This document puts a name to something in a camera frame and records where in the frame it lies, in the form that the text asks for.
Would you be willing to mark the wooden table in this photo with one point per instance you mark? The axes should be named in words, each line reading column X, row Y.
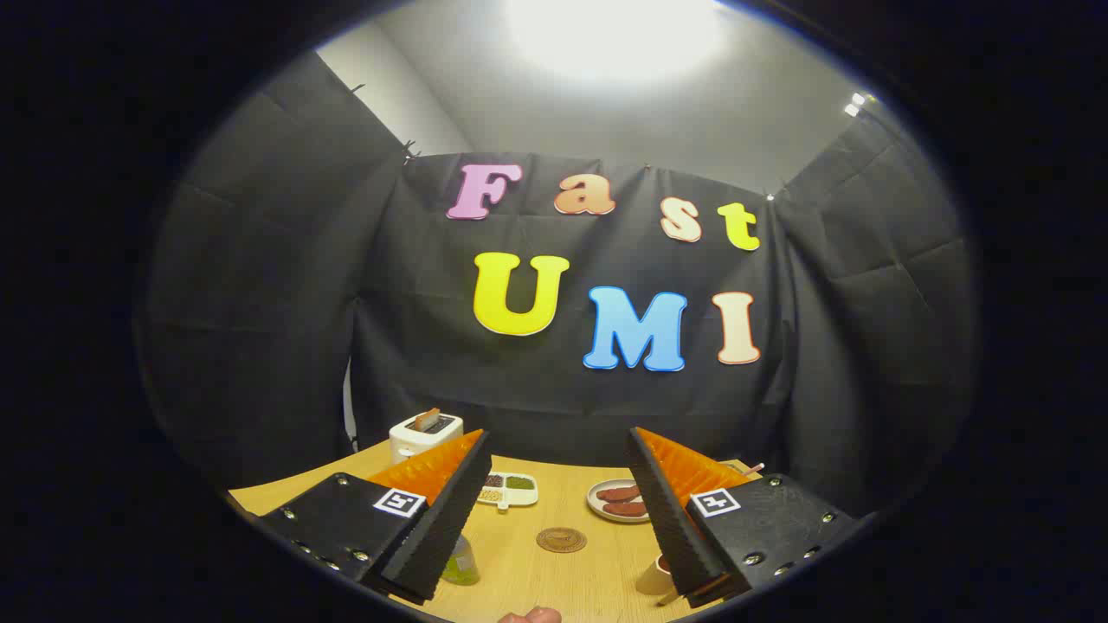
column 528, row 580

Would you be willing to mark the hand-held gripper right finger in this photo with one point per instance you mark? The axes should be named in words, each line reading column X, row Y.
column 666, row 510

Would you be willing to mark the white toaster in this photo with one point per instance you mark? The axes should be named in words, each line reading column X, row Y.
column 414, row 443

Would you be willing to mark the red sausage piece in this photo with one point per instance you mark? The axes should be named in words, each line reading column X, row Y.
column 625, row 510
column 616, row 494

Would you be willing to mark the ceiling light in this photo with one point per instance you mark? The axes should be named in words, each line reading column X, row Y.
column 615, row 35

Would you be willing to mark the white round plate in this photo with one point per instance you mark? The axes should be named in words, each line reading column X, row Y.
column 597, row 506

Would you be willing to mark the round wooden coaster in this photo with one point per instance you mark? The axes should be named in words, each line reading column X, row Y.
column 561, row 540

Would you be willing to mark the white divided seed tray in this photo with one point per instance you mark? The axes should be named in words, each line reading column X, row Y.
column 511, row 490

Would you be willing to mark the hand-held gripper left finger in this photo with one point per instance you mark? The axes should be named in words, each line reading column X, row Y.
column 446, row 519

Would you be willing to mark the silver green juice bottle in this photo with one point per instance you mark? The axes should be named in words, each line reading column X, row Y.
column 460, row 564

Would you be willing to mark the toast slice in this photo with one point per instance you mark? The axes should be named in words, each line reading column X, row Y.
column 427, row 420

